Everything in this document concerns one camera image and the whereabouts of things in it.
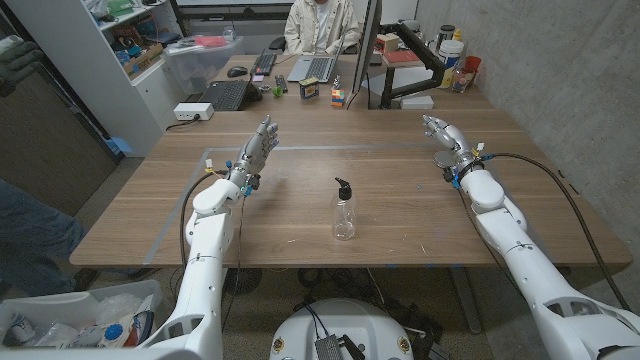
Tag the white plastic bin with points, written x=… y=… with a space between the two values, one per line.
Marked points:
x=55 y=305

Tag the black laptop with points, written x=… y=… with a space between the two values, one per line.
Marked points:
x=227 y=95

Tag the flat white box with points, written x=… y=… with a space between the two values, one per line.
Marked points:
x=416 y=102

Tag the black round fan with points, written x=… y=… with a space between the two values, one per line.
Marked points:
x=242 y=281

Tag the black computer monitor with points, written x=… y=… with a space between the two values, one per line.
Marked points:
x=367 y=45

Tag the white bottle blue cap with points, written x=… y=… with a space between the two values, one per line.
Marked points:
x=113 y=332

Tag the black remote control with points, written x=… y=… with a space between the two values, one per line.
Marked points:
x=281 y=83

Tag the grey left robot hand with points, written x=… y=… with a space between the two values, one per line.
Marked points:
x=252 y=155

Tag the red cup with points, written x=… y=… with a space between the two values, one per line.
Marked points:
x=473 y=64

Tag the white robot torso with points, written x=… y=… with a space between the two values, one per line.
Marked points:
x=345 y=320

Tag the purple sticky note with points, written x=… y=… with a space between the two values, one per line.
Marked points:
x=257 y=78

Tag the white power strip box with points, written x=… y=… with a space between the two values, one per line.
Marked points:
x=192 y=111

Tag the clear plastic storage bin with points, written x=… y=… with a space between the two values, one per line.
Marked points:
x=200 y=65

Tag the silver laptop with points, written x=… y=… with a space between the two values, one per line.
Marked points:
x=315 y=67

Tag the white shelf cabinet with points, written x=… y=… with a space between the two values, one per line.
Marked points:
x=90 y=65

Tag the cardboard box with items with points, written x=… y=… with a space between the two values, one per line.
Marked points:
x=145 y=59

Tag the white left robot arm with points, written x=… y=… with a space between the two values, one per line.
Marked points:
x=205 y=280

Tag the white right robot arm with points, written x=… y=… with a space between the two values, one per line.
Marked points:
x=535 y=270

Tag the small light wooden box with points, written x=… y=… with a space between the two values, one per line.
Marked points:
x=387 y=43

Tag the white printed can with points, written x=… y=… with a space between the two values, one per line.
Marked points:
x=20 y=328

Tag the blue plastic piece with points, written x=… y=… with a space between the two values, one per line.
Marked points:
x=120 y=146

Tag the colourful puzzle cube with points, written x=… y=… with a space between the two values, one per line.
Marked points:
x=338 y=98

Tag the red book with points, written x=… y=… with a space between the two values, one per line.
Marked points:
x=401 y=57

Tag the clear jar colourful contents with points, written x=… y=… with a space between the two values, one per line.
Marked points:
x=462 y=81

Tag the black computer mouse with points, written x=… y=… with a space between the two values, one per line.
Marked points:
x=237 y=71

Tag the clear dispenser bottle black pump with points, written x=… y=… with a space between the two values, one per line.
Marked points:
x=344 y=215

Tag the yellow bottle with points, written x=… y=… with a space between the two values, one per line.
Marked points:
x=457 y=35

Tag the small printed card box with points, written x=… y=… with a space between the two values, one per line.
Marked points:
x=309 y=88

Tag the person in blue jeans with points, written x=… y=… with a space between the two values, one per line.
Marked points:
x=30 y=235

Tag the dark lidded bottle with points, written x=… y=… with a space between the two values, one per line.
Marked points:
x=445 y=34

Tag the person in cream jacket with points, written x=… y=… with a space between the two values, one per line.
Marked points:
x=305 y=25

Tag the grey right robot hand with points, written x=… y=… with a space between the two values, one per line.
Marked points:
x=457 y=140

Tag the black keyboard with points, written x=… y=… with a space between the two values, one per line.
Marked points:
x=264 y=63

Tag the small green object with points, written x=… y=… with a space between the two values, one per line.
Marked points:
x=277 y=91

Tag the white tub with label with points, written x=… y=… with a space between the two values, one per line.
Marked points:
x=451 y=54

